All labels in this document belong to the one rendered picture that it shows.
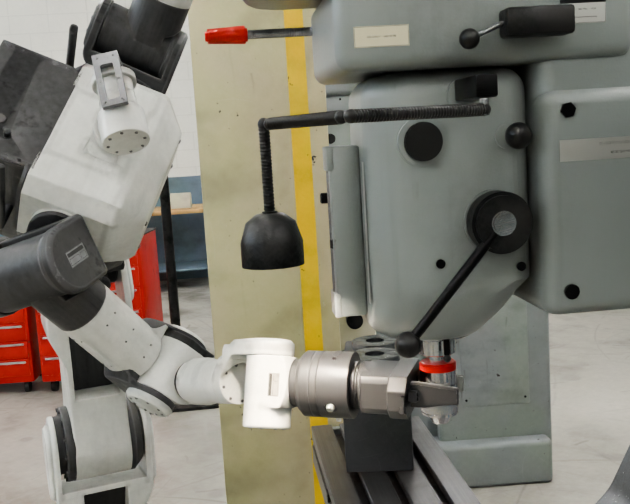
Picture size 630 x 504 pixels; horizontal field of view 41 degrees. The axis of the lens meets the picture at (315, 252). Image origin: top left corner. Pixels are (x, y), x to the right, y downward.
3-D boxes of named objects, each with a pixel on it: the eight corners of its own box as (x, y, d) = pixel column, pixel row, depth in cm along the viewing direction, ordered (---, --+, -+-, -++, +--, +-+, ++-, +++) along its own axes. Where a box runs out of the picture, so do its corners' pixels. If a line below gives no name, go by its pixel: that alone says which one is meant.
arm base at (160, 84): (72, 78, 144) (73, 57, 133) (100, 11, 146) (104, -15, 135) (156, 114, 147) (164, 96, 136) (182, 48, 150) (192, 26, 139)
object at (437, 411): (427, 420, 108) (424, 375, 107) (417, 408, 112) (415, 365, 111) (463, 416, 108) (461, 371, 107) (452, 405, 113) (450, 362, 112)
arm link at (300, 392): (318, 347, 111) (237, 345, 114) (314, 431, 109) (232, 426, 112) (340, 353, 121) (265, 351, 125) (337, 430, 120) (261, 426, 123)
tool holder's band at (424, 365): (424, 375, 107) (424, 367, 107) (415, 365, 111) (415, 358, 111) (461, 371, 107) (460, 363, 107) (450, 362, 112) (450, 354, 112)
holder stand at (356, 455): (345, 473, 151) (339, 363, 149) (350, 430, 173) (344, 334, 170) (414, 471, 150) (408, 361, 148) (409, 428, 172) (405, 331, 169)
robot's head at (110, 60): (105, 138, 122) (91, 109, 115) (95, 88, 125) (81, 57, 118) (148, 127, 122) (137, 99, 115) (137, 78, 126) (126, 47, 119)
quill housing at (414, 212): (381, 355, 98) (366, 71, 93) (353, 318, 118) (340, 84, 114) (541, 341, 99) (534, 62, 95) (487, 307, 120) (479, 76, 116)
